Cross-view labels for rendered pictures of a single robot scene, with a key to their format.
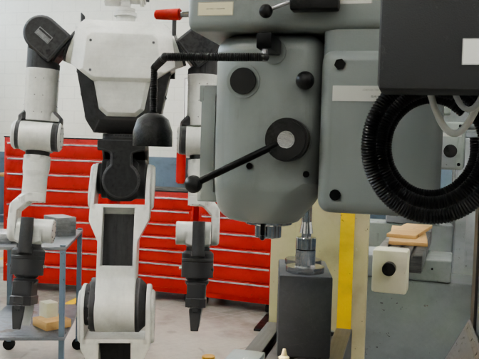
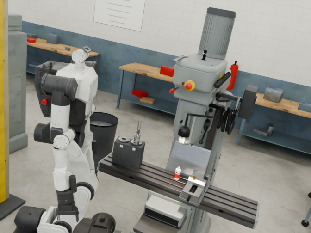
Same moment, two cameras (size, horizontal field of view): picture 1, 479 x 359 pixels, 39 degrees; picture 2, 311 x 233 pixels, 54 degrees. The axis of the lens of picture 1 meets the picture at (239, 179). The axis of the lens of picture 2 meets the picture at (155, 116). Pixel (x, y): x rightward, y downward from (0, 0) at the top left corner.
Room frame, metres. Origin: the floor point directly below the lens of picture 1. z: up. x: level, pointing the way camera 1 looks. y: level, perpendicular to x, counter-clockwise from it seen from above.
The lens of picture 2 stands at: (1.31, 1.93, 2.19)
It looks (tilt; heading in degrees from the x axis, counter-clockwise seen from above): 21 degrees down; 275
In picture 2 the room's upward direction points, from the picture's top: 10 degrees clockwise
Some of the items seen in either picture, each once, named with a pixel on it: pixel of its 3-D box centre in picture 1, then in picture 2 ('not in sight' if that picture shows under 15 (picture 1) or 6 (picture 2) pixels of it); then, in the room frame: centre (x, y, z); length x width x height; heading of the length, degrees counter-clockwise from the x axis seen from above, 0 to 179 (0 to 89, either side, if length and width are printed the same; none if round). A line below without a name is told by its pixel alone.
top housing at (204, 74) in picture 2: not in sight; (201, 71); (1.22, -0.07, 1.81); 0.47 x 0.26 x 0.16; 76
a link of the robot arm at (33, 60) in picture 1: (45, 45); (59, 89); (1.91, 0.55, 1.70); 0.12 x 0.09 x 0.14; 5
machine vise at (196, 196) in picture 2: not in sight; (196, 184); (1.08, 0.01, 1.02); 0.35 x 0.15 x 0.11; 74
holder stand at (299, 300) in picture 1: (302, 303); (128, 151); (1.63, -0.16, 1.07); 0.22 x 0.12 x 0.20; 177
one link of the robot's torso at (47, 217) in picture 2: not in sight; (57, 223); (1.97, 0.33, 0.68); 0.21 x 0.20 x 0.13; 5
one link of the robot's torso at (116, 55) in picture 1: (126, 74); (67, 90); (1.96, 0.33, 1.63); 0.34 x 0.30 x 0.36; 95
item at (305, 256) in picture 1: (305, 253); (137, 138); (1.58, -0.16, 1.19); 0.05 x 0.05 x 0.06
